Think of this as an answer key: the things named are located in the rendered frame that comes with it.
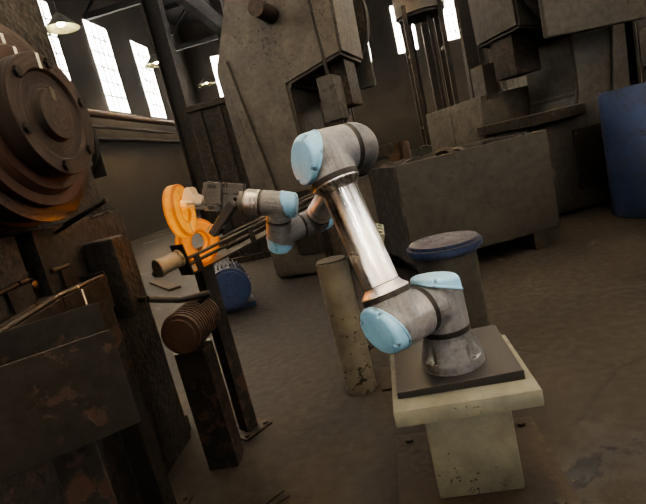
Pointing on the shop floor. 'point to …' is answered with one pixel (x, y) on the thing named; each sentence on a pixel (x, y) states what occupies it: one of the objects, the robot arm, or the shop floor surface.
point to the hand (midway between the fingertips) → (178, 204)
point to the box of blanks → (469, 193)
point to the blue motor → (234, 286)
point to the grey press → (558, 79)
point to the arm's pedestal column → (480, 463)
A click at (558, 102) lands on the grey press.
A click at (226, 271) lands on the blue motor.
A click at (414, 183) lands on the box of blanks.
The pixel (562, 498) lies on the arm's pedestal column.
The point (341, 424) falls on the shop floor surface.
